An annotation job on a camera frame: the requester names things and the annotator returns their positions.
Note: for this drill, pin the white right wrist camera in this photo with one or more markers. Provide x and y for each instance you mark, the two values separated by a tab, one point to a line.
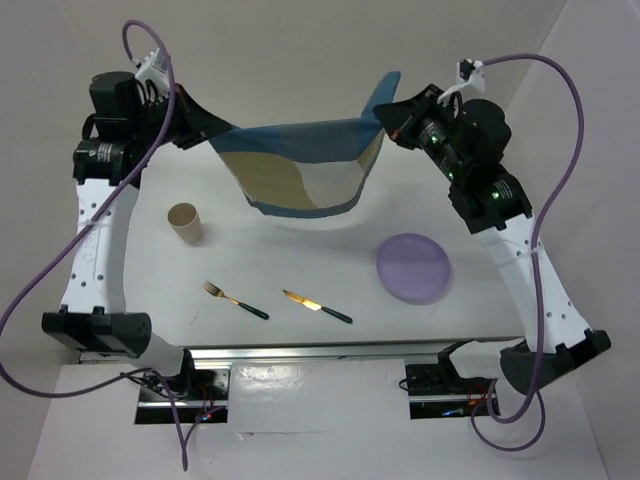
469	75

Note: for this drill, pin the blue beige white placemat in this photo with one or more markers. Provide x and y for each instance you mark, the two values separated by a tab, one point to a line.
307	170

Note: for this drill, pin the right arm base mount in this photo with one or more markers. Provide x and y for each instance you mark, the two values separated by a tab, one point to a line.
435	391

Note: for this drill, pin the beige cup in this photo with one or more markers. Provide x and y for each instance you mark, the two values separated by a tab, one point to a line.
185	221

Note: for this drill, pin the aluminium front rail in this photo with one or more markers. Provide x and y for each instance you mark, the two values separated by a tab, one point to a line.
325	351

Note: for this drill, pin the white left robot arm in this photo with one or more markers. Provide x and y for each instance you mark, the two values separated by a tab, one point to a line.
133	115

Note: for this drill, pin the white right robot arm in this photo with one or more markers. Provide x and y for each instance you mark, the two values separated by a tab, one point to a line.
466	141

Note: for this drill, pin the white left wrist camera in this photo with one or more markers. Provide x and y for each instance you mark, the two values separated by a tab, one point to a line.
154	71

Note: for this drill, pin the purple plate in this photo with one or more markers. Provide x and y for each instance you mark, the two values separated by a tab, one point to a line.
413	268

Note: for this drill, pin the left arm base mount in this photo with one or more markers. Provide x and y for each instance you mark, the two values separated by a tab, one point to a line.
204	399

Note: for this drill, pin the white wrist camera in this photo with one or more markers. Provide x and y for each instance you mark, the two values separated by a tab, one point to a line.
469	75
154	71

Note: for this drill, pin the gold fork green handle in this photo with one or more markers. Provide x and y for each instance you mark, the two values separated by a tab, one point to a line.
217	292

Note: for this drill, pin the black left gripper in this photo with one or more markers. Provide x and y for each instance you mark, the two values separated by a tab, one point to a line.
197	123

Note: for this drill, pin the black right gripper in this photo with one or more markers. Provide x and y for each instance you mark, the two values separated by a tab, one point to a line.
407	114

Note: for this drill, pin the gold knife green handle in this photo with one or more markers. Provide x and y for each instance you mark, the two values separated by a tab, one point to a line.
314	306

